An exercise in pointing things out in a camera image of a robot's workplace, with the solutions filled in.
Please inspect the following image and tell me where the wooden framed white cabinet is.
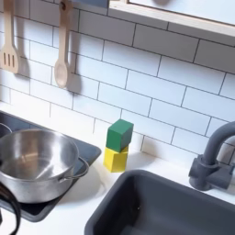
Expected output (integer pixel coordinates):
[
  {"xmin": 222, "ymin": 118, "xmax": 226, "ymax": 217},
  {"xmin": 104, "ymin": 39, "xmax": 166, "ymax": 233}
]
[{"xmin": 107, "ymin": 0, "xmax": 235, "ymax": 48}]

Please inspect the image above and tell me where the dark grey tap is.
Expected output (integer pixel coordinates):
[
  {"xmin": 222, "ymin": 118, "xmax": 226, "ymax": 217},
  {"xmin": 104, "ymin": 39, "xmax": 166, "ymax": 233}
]
[{"xmin": 188, "ymin": 121, "xmax": 235, "ymax": 192}]

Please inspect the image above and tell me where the thin black cable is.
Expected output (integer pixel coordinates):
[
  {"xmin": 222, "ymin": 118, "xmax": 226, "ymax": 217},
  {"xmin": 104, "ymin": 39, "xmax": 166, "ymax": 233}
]
[{"xmin": 0, "ymin": 181, "xmax": 22, "ymax": 235}]

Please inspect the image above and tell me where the dark grey sink basin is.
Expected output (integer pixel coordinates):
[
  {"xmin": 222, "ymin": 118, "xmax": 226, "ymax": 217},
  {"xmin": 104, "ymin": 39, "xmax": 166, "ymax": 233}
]
[{"xmin": 84, "ymin": 169, "xmax": 235, "ymax": 235}]

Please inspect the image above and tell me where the slotted wooden spatula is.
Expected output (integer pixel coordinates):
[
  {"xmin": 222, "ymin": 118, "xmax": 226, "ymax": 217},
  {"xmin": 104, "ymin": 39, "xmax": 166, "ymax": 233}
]
[{"xmin": 0, "ymin": 0, "xmax": 20, "ymax": 74}]

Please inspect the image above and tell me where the steel pot with handles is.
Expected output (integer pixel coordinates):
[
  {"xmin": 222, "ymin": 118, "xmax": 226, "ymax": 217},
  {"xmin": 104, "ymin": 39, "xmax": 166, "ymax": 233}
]
[{"xmin": 0, "ymin": 122, "xmax": 90, "ymax": 205}]

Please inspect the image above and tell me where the wooden spoon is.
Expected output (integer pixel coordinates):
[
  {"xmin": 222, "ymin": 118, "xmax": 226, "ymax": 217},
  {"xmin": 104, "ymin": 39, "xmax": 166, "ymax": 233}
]
[{"xmin": 53, "ymin": 0, "xmax": 74, "ymax": 90}]

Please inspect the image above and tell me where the green wooden block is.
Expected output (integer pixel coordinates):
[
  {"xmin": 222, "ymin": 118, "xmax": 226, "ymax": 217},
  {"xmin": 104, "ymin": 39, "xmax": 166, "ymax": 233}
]
[{"xmin": 106, "ymin": 118, "xmax": 135, "ymax": 153}]

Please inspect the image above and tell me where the yellow wooden block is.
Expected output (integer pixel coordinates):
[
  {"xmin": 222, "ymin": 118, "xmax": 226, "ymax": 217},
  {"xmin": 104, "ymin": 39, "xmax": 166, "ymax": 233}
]
[{"xmin": 103, "ymin": 145, "xmax": 129, "ymax": 173}]

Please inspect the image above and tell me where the black stove cooktop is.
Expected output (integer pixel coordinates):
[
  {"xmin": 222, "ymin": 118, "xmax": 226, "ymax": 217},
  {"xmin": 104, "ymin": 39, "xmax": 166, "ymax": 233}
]
[{"xmin": 0, "ymin": 110, "xmax": 103, "ymax": 223}]

